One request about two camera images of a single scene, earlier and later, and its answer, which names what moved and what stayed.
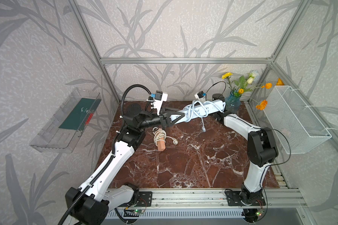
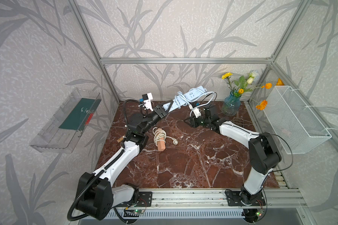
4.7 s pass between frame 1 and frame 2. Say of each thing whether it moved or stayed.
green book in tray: stayed
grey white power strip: moved
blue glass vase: stayed
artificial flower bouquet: stayed
